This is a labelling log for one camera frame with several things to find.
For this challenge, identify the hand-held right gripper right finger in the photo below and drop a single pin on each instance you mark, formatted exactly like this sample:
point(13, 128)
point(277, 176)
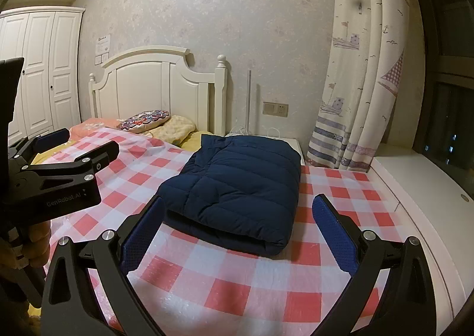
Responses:
point(335, 232)

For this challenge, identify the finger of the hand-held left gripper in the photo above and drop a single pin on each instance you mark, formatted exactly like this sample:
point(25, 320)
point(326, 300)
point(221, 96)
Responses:
point(52, 138)
point(96, 158)

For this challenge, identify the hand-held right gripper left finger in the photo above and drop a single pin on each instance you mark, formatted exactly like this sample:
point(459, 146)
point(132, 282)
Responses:
point(142, 232)

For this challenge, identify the navy puffer jacket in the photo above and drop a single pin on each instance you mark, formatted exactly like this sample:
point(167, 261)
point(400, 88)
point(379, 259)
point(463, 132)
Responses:
point(237, 188)

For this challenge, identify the person's left hand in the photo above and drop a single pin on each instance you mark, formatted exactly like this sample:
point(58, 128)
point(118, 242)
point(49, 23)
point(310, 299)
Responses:
point(37, 243)

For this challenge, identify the patterned round pillow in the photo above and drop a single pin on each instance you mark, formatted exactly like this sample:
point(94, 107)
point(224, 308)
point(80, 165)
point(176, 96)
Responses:
point(144, 121)

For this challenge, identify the white wardrobe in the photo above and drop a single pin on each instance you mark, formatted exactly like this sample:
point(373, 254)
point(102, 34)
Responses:
point(40, 73)

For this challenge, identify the beige floral pillow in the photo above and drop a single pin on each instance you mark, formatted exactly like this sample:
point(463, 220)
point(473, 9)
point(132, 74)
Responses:
point(174, 128)

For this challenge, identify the white wooden bed headboard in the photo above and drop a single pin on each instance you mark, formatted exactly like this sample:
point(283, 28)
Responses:
point(148, 88)

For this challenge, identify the white window ledge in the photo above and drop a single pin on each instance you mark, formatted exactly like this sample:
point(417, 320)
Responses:
point(407, 180)

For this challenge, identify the white nightstand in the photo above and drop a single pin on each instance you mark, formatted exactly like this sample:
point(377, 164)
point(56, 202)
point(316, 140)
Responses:
point(296, 147)

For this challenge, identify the red white checkered plastic sheet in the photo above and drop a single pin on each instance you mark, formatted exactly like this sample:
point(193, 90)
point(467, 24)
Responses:
point(229, 284)

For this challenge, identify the dark window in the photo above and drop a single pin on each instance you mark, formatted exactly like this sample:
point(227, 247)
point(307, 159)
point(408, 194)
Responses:
point(451, 117)

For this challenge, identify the sailboat print curtain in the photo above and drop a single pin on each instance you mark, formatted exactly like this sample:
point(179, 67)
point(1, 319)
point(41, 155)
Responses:
point(355, 62)

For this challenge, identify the white wall switch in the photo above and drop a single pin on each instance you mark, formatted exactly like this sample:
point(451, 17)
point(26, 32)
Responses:
point(100, 60)

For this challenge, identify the white wall notice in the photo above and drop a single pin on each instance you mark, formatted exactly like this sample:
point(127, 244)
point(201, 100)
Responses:
point(103, 43)

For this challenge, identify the gold wall socket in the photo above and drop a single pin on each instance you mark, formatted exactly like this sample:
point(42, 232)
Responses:
point(276, 109)

